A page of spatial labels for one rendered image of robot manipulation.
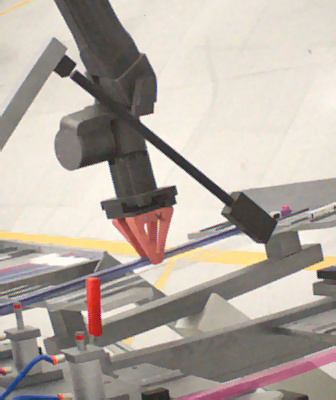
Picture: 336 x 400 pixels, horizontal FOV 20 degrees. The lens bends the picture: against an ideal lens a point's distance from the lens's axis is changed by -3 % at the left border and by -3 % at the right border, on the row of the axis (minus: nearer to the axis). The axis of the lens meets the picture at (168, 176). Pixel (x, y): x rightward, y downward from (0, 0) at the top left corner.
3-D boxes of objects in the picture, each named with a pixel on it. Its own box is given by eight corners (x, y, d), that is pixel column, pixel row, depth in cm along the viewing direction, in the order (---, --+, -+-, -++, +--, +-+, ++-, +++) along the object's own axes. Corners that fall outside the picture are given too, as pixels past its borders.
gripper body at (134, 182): (141, 210, 125) (127, 154, 125) (101, 214, 134) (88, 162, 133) (181, 198, 129) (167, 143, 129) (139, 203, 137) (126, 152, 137)
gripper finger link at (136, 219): (147, 271, 127) (129, 202, 127) (118, 271, 133) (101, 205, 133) (187, 256, 131) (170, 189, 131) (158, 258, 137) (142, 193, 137)
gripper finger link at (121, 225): (151, 271, 127) (133, 201, 126) (122, 271, 132) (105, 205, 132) (191, 256, 130) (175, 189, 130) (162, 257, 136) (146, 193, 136)
